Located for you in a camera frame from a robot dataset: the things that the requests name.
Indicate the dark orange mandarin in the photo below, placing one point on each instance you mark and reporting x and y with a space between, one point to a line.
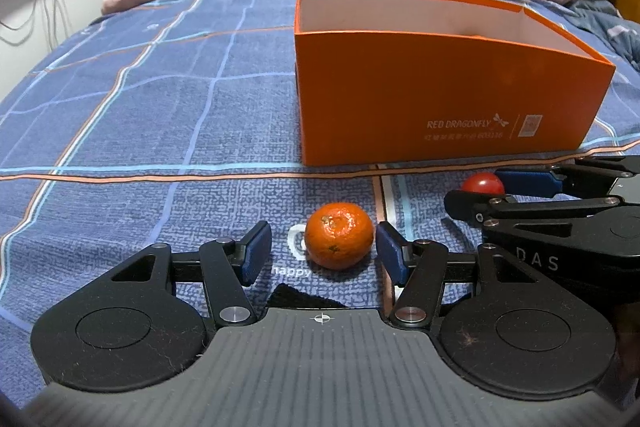
340 235

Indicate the orange cardboard box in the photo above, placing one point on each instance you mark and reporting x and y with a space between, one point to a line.
400 97

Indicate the grey-blue quilt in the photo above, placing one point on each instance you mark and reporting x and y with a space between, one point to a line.
615 32

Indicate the black cloth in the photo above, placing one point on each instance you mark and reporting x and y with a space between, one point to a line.
305 299

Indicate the red cherry tomato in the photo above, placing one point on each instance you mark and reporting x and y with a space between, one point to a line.
482 183

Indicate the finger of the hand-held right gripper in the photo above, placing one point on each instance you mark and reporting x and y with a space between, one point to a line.
530 182
465 206

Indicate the blue plaid bed sheet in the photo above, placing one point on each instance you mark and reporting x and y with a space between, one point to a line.
150 107

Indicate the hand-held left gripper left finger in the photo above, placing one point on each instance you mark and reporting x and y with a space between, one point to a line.
255 253

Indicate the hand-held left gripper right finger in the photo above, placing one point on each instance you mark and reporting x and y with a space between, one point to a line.
390 253

